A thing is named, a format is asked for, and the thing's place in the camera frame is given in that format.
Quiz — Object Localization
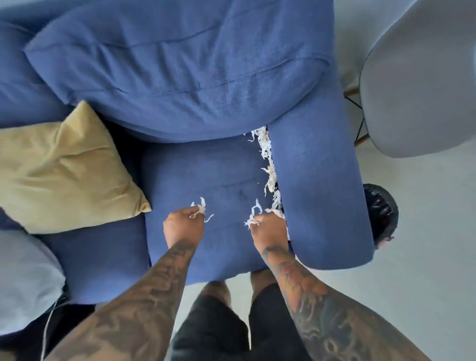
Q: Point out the grey shell chair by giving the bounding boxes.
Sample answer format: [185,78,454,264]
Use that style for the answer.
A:
[344,0,476,159]

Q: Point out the person's right hand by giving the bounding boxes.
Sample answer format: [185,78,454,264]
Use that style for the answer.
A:
[249,210,290,253]

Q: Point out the person's left forearm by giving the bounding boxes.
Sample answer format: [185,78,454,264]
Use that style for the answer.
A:
[44,240,198,361]

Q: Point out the yellow throw pillow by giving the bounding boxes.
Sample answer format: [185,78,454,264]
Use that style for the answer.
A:
[0,100,152,235]

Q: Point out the black shorts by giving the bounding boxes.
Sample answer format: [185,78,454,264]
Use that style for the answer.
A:
[169,284,313,361]

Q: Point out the person's leg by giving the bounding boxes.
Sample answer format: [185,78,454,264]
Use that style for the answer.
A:
[249,269,278,302]
[200,281,233,309]

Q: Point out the person's right leg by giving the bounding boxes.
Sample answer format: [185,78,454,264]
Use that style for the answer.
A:
[249,269,278,302]

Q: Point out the person's left hand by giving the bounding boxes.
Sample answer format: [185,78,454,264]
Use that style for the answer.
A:
[163,206,206,249]

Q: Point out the person's left leg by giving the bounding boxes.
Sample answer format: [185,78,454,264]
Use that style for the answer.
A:
[200,281,233,309]

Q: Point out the person's right forearm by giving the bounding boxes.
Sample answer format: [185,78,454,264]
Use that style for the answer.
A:
[260,245,432,361]

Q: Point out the light grey pillow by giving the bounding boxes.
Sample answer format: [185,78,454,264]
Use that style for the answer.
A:
[0,229,67,335]

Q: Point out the blue fabric sofa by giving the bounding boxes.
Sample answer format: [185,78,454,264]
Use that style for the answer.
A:
[0,0,375,305]

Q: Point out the blue sofa back cushion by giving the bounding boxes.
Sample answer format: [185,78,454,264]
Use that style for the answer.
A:
[0,20,75,129]
[23,0,332,144]

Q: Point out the black trash bin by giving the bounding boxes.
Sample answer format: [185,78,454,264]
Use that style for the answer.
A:
[362,182,399,250]

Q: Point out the black garment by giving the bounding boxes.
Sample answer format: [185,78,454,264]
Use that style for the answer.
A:
[0,303,97,361]

